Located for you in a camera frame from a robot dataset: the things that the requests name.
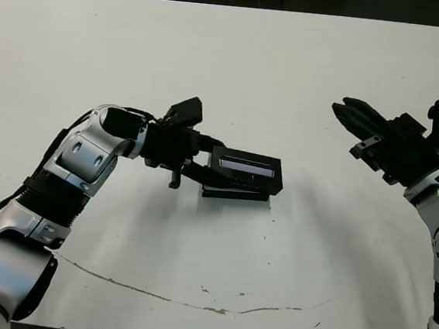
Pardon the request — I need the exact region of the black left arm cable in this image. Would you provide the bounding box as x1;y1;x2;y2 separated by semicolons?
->
0;94;159;244

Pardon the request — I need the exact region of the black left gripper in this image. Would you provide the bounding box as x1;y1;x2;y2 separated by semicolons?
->
138;120;234;195

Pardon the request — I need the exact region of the black box base white insert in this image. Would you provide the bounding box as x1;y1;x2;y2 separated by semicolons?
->
201;184;273;205

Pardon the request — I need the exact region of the black box lid with window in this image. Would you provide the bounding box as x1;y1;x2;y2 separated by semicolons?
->
200;144;287;197

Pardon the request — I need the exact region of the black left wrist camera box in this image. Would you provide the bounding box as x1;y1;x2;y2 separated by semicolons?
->
163;94;205;132

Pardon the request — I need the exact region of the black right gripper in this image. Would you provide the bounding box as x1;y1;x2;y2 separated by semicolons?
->
324;94;439;191

